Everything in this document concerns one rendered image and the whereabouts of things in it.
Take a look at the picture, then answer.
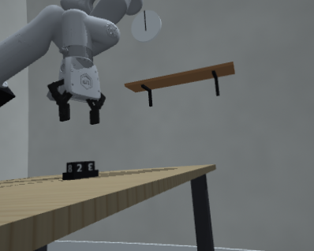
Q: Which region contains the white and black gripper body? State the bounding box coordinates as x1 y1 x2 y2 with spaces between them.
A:
58 56 100 102

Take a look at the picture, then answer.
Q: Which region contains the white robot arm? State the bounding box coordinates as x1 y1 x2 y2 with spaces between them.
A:
0 0 143 88

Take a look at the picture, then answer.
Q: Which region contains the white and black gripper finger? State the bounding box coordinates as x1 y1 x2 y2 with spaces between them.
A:
86 93 106 125
47 79 72 122

